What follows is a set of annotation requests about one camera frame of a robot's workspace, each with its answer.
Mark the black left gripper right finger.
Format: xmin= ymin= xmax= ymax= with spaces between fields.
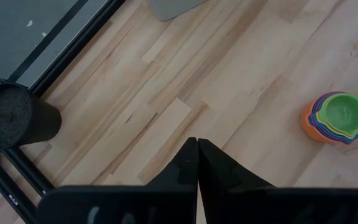
xmin=198 ymin=138 xmax=275 ymax=189

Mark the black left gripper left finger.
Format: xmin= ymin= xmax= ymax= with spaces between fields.
xmin=147 ymin=137 xmax=198 ymax=187

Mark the orange measuring cup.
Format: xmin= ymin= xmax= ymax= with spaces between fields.
xmin=300 ymin=93 xmax=358 ymax=146

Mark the red measuring cup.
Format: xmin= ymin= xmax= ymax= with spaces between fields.
xmin=306 ymin=93 xmax=358 ymax=144

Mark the blue measuring cup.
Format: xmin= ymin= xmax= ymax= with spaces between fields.
xmin=308 ymin=91 xmax=358 ymax=146

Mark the green measuring cup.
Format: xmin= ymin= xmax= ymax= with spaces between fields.
xmin=317 ymin=93 xmax=358 ymax=138

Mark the grey plastic basket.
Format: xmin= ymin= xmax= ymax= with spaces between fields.
xmin=149 ymin=0 xmax=210 ymax=22

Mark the black plant pot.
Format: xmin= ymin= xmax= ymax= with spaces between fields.
xmin=0 ymin=81 xmax=63 ymax=151

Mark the black aluminium table frame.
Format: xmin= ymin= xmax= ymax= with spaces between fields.
xmin=0 ymin=0 xmax=127 ymax=224

